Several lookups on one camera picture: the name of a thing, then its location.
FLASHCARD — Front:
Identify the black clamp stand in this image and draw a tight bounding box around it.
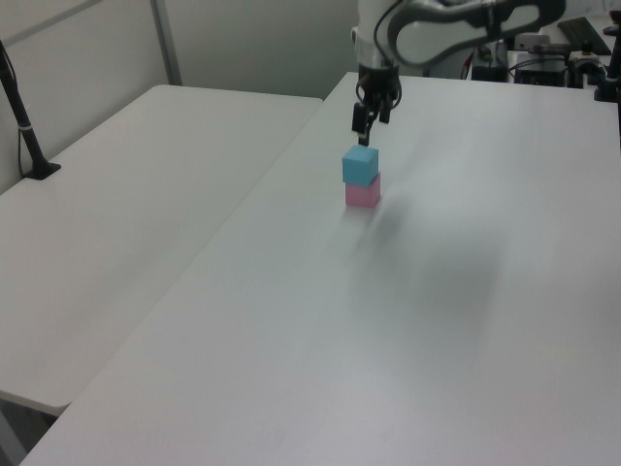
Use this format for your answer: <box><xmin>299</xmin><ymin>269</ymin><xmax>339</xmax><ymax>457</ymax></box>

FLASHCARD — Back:
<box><xmin>592</xmin><ymin>25</ymin><xmax>621</xmax><ymax>104</ymax></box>

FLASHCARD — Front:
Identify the black keyboard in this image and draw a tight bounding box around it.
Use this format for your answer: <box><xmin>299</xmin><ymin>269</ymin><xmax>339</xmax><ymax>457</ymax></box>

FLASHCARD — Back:
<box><xmin>556</xmin><ymin>16</ymin><xmax>614</xmax><ymax>56</ymax></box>

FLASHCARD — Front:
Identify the blue cube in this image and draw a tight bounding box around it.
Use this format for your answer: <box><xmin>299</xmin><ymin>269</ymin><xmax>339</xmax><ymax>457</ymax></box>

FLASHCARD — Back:
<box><xmin>341</xmin><ymin>144</ymin><xmax>380</xmax><ymax>187</ymax></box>

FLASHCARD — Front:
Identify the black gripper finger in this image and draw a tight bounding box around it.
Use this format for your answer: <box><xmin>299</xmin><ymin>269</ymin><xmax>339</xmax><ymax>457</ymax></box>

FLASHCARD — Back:
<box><xmin>350</xmin><ymin>99</ymin><xmax>375</xmax><ymax>148</ymax></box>
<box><xmin>378</xmin><ymin>94</ymin><xmax>402</xmax><ymax>125</ymax></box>

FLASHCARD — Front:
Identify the pink cube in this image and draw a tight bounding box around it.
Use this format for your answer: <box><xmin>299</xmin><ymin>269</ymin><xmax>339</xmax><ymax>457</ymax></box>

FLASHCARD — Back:
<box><xmin>343</xmin><ymin>171</ymin><xmax>382</xmax><ymax>209</ymax></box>

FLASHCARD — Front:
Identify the black camera pole stand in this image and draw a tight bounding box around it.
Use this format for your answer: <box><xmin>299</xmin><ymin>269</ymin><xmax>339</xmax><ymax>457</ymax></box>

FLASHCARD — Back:
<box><xmin>0</xmin><ymin>38</ymin><xmax>63</xmax><ymax>183</ymax></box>

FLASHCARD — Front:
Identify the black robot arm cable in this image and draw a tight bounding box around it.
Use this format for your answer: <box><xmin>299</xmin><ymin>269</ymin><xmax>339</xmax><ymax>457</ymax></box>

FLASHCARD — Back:
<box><xmin>372</xmin><ymin>0</ymin><xmax>407</xmax><ymax>69</ymax></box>

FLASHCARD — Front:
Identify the grey partition post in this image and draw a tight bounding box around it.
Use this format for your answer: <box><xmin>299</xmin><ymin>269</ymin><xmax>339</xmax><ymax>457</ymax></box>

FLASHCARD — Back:
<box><xmin>148</xmin><ymin>0</ymin><xmax>184</xmax><ymax>87</ymax></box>

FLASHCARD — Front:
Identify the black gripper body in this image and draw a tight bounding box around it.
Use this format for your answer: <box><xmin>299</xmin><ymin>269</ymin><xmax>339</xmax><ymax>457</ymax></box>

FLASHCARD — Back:
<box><xmin>355</xmin><ymin>66</ymin><xmax>404</xmax><ymax>109</ymax></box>

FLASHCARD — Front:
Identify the black lab equipment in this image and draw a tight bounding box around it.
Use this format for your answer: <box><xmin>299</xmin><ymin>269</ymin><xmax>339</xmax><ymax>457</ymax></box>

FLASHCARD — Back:
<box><xmin>512</xmin><ymin>42</ymin><xmax>570</xmax><ymax>89</ymax></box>

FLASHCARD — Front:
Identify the black box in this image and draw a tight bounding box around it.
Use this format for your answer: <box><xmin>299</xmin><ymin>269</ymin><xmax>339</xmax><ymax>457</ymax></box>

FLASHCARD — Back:
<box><xmin>471</xmin><ymin>64</ymin><xmax>509</xmax><ymax>83</ymax></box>

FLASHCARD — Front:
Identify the white empty table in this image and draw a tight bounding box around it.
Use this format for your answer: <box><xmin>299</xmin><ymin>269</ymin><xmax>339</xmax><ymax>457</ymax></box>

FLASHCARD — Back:
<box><xmin>0</xmin><ymin>83</ymin><xmax>326</xmax><ymax>418</ymax></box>

